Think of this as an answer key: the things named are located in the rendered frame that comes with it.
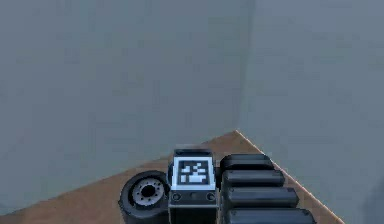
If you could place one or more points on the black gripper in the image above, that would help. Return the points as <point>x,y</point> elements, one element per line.
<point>144,196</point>

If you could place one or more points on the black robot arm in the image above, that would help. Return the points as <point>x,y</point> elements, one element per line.
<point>253,196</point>

